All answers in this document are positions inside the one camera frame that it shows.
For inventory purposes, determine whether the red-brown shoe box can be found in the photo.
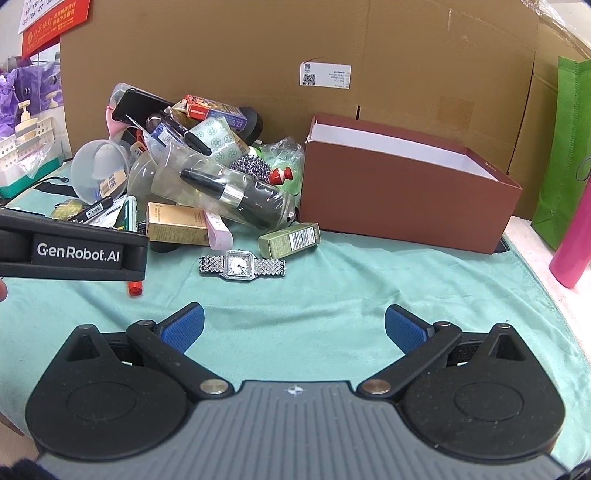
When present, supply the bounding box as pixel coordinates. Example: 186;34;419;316
298;114;523;254

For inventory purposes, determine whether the white shipping label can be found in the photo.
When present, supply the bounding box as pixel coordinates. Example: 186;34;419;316
300;60;352;88

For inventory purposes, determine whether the pink plastic object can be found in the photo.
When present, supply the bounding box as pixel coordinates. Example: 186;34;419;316
105;104;125;139

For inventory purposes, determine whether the gold cardboard box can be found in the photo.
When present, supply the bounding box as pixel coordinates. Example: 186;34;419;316
145;202;211;246

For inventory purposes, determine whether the clear plastic cup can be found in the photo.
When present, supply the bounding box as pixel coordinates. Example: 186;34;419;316
70;140;130;204

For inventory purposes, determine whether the large cardboard box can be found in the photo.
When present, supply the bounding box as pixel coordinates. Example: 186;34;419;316
59;0;542;176

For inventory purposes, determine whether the purple plastic bag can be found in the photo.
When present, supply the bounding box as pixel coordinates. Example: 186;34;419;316
0;55;63;134

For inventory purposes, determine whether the clear crinkled plastic bag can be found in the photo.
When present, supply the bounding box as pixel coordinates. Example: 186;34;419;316
259;136;305;195

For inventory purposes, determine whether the black cable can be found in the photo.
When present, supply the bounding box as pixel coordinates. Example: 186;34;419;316
28;173;75;195

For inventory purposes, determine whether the black smartphone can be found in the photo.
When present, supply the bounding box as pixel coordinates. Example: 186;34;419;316
112;88;174;126

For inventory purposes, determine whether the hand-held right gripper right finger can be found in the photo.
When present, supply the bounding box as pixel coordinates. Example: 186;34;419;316
358;305;532;398

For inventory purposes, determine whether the white towel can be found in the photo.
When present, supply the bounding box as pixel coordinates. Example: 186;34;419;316
501;216;591;370

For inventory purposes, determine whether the pink bottle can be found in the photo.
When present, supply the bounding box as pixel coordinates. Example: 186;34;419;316
549;185;591;289

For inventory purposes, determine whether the green base box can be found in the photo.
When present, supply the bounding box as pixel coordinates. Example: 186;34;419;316
0;154;63;199

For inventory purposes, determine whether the black brush in plastic bag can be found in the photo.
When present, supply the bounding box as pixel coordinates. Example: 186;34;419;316
150;138;301;232

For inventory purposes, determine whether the green fabric bag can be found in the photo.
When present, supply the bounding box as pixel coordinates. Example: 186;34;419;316
531;55;591;252

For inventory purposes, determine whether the teal cloth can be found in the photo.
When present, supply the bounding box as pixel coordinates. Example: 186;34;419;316
0;157;591;462

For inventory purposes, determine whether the olive green small box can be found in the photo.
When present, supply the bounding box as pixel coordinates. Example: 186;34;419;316
257;222;321;260

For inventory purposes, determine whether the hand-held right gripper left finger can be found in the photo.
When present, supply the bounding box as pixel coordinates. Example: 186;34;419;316
60;302;234;398

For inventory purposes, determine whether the metal scouring ball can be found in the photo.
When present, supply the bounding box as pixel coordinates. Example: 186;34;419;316
229;154;271;184

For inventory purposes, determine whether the green patterned white packet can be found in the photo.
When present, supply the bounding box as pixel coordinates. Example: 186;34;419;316
189;116;250;167

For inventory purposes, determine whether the yellow green packet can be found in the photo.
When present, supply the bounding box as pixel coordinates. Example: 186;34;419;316
51;199;86;220

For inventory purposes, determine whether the black round object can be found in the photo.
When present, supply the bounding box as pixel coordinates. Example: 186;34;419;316
240;106;265;144

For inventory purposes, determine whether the black silver brush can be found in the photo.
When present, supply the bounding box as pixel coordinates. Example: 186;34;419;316
180;168;274;229

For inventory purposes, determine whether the silver wristwatch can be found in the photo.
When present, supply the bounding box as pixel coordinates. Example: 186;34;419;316
198;249;287;280

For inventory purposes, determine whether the black marker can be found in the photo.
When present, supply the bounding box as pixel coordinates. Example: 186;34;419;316
159;111;213;158
69;196;116;224

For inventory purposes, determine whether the red card box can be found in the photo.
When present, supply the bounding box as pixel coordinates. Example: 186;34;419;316
178;95;247;132

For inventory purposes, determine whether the white basket with bottles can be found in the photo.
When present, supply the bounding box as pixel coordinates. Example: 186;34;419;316
0;90;63;181

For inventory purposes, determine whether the red wall calendar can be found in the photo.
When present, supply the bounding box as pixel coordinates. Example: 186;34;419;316
18;0;95;56

